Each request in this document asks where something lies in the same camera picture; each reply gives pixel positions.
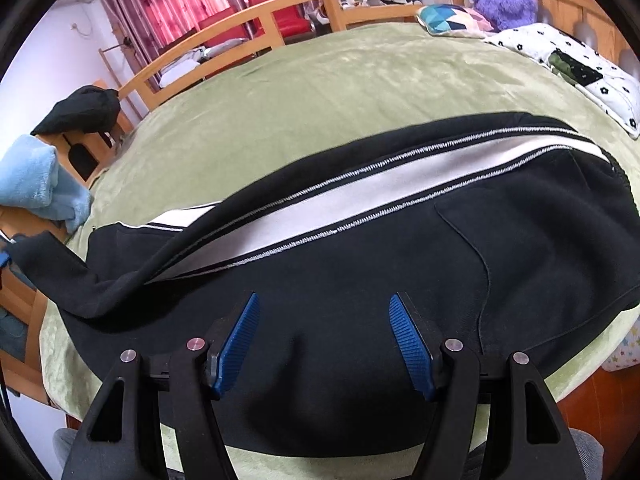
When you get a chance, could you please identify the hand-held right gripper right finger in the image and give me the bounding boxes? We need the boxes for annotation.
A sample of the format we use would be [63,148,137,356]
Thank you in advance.
[389,294,586,480]

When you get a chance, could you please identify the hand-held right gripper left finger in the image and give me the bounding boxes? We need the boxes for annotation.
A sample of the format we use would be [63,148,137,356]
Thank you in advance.
[60,291,261,480]

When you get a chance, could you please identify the black pants with white stripe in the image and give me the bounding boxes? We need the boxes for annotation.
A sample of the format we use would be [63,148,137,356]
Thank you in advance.
[7,112,640,458]

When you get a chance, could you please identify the light blue towel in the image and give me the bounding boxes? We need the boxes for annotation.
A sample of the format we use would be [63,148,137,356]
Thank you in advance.
[0,134,95,235]

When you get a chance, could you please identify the black cloth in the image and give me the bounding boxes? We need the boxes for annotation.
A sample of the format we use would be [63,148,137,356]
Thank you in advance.
[30,85,122,136]

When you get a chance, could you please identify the person's left leg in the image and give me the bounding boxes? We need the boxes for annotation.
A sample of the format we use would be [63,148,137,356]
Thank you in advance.
[52,427,85,480]

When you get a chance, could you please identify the person's leg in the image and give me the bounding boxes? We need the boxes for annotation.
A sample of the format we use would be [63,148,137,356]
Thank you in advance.
[570,427,622,480]
[52,427,85,480]

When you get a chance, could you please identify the person's right leg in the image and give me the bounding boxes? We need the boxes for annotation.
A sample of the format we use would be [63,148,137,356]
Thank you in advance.
[570,427,622,480]

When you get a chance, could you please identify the star print cloth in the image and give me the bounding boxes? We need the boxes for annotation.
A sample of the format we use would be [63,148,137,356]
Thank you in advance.
[602,310,640,373]

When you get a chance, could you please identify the wooden coat rack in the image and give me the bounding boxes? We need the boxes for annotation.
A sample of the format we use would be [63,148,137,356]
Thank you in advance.
[98,30,146,126]

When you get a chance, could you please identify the green fleece blanket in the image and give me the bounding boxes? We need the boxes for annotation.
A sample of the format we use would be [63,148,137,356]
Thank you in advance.
[39,22,640,480]

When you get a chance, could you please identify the white bedding pile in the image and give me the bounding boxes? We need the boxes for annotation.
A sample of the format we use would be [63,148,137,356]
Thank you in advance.
[159,44,237,87]

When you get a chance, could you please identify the red patterned curtains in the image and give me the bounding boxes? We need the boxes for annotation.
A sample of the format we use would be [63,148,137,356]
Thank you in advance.
[90,0,401,68]

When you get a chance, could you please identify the red chair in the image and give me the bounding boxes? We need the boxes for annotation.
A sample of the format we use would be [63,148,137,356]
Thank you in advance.
[246,0,307,45]
[197,7,251,55]

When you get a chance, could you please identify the white floral pillow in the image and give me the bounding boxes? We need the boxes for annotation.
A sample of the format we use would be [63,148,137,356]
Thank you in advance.
[482,22,640,140]

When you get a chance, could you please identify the geometric patterned pillow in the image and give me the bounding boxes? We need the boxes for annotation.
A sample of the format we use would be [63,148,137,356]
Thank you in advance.
[416,2,496,38]

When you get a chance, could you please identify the cluttered grey table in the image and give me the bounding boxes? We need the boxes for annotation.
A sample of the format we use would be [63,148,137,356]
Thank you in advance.
[306,0,426,27]

